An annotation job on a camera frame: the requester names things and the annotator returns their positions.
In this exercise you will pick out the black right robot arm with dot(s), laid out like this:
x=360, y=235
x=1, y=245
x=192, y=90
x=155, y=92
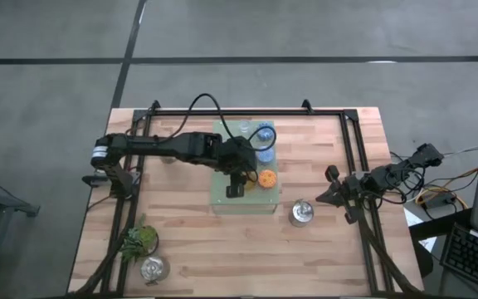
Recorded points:
x=388, y=174

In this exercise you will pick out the silver candle tin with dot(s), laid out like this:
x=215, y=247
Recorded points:
x=154, y=269

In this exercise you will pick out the black aluminium rig frame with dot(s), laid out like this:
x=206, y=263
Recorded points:
x=289, y=112

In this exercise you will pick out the black keyboard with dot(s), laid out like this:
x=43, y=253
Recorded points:
x=473, y=257

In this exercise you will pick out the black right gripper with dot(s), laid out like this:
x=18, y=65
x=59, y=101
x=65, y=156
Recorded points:
x=353, y=187

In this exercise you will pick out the black power adapter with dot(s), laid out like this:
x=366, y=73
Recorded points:
x=440, y=202

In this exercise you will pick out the potted green succulent plant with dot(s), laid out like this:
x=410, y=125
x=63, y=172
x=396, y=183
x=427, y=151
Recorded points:
x=141, y=241

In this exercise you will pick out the white paper sheet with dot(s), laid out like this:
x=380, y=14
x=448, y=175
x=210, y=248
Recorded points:
x=412, y=218

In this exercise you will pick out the green perforated metal shelf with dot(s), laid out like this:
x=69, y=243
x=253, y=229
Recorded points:
x=218, y=195

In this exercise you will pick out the clear plastic cup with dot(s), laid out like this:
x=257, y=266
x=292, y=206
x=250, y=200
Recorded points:
x=244, y=126

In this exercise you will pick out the silver candle tin cake label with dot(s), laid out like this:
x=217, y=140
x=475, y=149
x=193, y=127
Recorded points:
x=301, y=213

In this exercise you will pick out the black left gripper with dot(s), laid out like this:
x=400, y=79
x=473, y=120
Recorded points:
x=239, y=155

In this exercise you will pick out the black side desk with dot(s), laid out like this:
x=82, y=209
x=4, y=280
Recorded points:
x=438, y=226

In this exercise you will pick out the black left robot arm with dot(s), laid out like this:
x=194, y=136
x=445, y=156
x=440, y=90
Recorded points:
x=160, y=145

